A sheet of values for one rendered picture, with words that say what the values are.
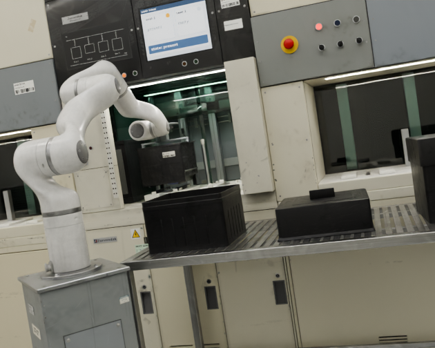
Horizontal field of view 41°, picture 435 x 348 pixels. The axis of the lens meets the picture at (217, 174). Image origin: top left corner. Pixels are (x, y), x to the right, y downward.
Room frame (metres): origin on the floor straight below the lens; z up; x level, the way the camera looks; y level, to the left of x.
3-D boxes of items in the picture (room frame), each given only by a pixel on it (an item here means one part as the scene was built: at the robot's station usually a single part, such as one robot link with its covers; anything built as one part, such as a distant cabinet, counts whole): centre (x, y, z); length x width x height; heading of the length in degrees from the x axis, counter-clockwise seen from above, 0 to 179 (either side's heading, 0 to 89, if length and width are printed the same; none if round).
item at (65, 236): (1.78, 0.49, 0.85); 0.19 x 0.19 x 0.18
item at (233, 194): (1.99, 0.09, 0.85); 0.28 x 0.28 x 0.17; 74
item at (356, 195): (1.87, -0.33, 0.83); 0.29 x 0.29 x 0.13; 77
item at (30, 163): (1.79, 0.53, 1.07); 0.19 x 0.12 x 0.24; 74
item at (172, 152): (2.74, 0.22, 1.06); 0.24 x 0.20 x 0.32; 75
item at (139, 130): (2.49, 0.28, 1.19); 0.13 x 0.09 x 0.08; 165
